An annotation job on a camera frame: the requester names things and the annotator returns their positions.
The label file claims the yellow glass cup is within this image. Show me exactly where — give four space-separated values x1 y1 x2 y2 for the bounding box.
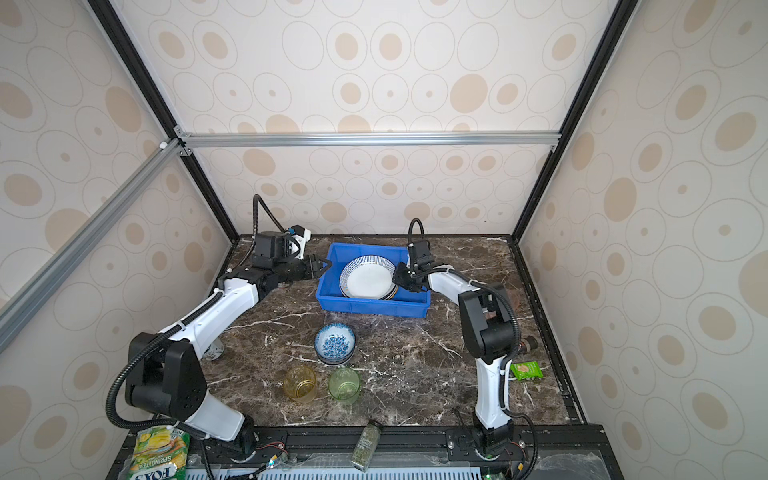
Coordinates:
283 365 317 403

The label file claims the green glass cup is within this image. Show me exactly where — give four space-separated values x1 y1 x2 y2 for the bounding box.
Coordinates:
328 367 361 403

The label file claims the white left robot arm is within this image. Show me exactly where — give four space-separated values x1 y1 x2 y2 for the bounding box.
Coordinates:
106 225 331 453

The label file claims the black striped white plate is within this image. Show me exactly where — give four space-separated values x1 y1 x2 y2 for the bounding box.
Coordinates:
339 255 398 300

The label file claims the blue floral ceramic bowl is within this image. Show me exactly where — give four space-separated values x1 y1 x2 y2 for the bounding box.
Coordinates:
314 323 356 365

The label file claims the yellow green snack bag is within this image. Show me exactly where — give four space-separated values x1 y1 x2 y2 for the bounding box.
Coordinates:
123 426 190 480

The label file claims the silver aluminium crossbar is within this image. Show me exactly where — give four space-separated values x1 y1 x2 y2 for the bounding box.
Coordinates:
181 131 560 148

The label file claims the black corner frame post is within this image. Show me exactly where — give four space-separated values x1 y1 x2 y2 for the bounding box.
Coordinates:
87 0 240 245

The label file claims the brown spice jar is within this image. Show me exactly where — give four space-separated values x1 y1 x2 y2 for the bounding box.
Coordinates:
518 336 539 355

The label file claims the small green packet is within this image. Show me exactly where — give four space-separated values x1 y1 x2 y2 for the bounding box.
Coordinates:
510 361 543 381

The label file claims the silver aluminium side rail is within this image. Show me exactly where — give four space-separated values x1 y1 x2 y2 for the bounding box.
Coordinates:
1 138 181 350

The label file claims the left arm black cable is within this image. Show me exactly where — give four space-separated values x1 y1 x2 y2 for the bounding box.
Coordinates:
105 193 304 431

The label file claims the blue plastic bin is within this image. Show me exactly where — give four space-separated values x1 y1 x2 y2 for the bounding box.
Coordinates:
316 243 431 318

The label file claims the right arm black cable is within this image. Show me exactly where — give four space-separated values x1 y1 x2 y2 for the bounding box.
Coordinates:
407 217 540 480

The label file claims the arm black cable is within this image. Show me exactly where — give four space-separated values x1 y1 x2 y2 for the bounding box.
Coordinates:
407 217 540 480
105 193 304 431

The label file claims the black right corner post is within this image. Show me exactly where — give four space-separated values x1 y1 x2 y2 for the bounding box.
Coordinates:
511 0 639 245

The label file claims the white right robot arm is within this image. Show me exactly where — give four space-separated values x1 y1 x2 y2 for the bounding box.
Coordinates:
393 239 522 431

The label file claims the spice jar with herbs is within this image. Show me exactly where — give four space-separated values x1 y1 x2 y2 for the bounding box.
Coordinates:
351 420 383 472

